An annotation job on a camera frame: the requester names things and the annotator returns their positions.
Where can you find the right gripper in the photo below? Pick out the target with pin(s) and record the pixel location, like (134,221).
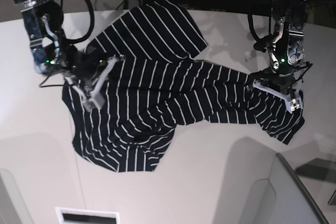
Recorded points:
(87,71)

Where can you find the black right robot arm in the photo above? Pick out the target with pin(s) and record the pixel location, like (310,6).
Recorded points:
(54,53)

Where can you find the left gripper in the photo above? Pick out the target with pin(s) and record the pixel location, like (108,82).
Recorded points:
(284,86)

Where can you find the white slotted box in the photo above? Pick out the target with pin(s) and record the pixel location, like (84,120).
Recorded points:
(70,215)

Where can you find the navy white striped t-shirt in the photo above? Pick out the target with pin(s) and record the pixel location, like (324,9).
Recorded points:
(159,85)

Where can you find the grey monitor edge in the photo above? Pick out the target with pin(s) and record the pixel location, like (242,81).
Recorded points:
(303,190)

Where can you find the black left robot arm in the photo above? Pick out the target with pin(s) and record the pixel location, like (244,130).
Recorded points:
(284,46)

